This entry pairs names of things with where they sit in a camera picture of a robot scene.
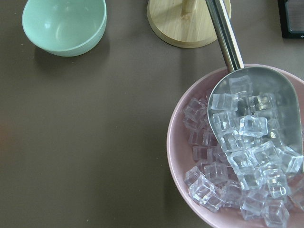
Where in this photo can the green bowl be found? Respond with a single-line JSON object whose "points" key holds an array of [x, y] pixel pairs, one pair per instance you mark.
{"points": [[65, 28]]}

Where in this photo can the black digital scale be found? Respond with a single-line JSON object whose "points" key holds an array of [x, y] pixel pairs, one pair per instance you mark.
{"points": [[291, 13]]}

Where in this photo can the pile of clear ice cubes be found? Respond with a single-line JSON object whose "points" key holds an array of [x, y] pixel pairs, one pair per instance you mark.
{"points": [[242, 160]]}

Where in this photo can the metal ice scoop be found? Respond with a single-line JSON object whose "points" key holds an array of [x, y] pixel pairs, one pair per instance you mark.
{"points": [[264, 79]]}

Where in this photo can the wooden cup stand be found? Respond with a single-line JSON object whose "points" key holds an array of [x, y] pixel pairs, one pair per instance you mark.
{"points": [[181, 23]]}

